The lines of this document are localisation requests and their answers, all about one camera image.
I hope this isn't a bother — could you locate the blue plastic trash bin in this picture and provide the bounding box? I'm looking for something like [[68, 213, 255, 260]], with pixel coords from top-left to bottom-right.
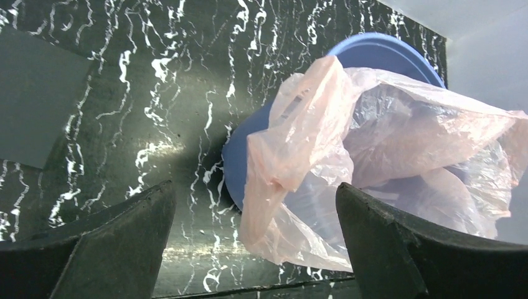
[[222, 32, 446, 209]]

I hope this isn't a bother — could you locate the pink plastic trash bag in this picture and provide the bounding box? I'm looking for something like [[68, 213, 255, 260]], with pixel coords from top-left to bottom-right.
[[239, 56, 527, 272]]

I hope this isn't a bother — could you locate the black rectangular block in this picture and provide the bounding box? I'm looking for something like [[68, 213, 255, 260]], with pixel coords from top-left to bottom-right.
[[1, 26, 91, 169]]

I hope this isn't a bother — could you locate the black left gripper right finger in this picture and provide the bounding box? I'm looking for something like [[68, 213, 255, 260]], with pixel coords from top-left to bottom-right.
[[336, 183, 527, 298]]

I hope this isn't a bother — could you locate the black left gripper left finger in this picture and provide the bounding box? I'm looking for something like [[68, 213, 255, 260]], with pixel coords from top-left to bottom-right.
[[1, 180, 176, 298]]

